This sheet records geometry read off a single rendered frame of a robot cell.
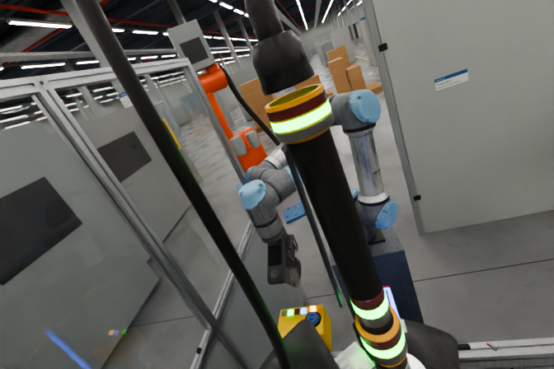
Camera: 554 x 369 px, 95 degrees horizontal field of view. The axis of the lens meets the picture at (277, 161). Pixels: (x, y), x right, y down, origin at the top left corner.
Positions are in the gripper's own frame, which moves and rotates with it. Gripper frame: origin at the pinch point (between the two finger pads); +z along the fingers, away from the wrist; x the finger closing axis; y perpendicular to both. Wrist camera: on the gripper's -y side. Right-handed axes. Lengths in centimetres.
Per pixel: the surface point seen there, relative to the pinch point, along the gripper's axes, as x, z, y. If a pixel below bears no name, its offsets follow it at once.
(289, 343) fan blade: -10.0, -20.9, -29.3
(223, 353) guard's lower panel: 45, 35, 2
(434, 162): -82, 54, 144
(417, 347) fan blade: -28.8, 4.6, -16.4
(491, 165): -119, 68, 145
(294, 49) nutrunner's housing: -27, -61, -37
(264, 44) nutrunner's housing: -25, -62, -37
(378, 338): -26, -35, -38
